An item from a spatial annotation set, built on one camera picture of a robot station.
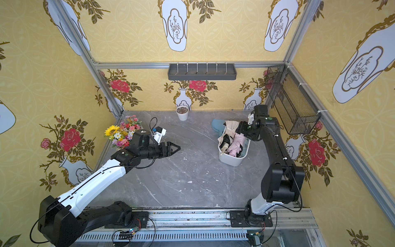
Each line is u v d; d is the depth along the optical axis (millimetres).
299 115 721
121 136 855
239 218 733
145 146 610
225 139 844
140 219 733
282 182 435
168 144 684
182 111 1126
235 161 848
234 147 835
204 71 923
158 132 703
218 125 1152
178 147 729
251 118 788
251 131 710
